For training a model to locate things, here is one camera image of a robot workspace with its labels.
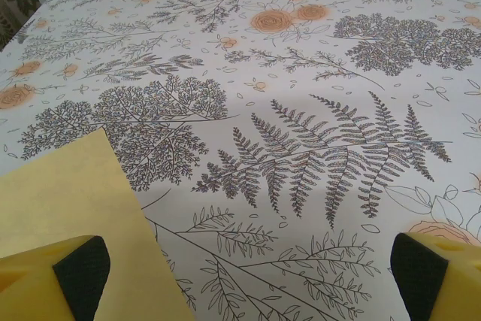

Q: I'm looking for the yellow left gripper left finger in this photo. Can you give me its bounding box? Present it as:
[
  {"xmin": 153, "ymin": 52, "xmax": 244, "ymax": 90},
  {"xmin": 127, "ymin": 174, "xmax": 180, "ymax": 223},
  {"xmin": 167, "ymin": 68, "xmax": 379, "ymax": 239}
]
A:
[{"xmin": 0, "ymin": 235, "xmax": 112, "ymax": 321}]

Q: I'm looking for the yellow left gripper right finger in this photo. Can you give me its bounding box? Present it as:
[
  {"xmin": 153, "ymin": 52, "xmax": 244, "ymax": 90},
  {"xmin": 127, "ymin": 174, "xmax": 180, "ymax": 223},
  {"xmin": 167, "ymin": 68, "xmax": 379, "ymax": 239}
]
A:
[{"xmin": 390, "ymin": 232, "xmax": 481, "ymax": 321}]

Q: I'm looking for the pale yellow paper sheet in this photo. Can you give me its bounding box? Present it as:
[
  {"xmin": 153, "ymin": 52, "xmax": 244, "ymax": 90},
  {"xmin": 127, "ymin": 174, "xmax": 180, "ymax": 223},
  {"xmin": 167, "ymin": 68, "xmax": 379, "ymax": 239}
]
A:
[{"xmin": 0, "ymin": 127, "xmax": 199, "ymax": 321}]

